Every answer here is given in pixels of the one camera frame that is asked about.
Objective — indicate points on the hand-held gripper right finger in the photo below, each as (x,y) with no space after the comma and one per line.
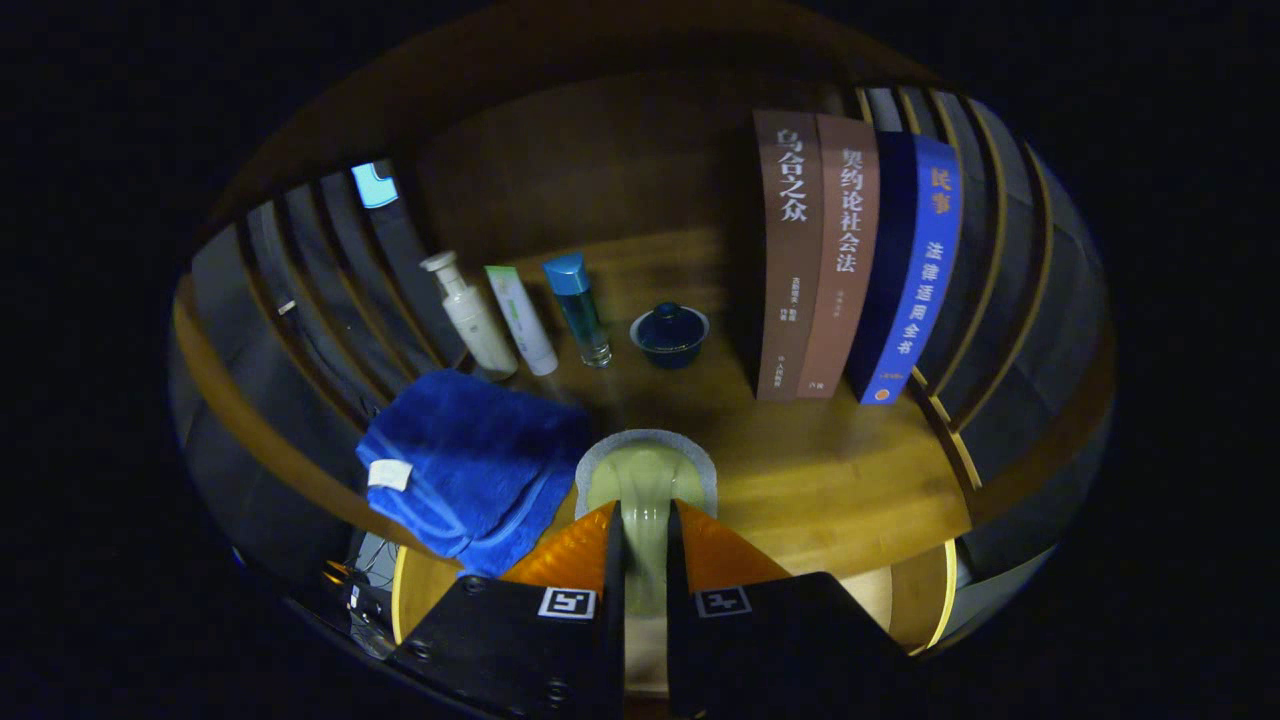
(680,620)

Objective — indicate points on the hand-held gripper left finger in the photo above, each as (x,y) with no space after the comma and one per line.
(612,620)

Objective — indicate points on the wooden countertop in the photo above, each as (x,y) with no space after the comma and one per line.
(820,470)

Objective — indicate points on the brown wooden cabinet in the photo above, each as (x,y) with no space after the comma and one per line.
(600,160)

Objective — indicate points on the folded blue towel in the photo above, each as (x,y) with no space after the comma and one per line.
(470,460)

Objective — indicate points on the dark blue lidded teacup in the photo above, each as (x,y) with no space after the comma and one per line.
(670,338)

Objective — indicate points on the teal glass bottle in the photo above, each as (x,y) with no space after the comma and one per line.
(580,310)

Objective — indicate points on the white and green tube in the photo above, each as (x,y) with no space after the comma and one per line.
(525,320)

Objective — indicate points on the white pump bottle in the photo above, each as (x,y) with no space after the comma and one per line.
(475,320)

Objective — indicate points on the dark brown book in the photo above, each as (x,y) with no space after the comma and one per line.
(790,260)

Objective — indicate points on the reddish brown book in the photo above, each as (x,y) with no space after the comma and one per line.
(840,260)

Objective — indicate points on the blue book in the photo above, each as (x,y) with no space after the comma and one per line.
(915,280)

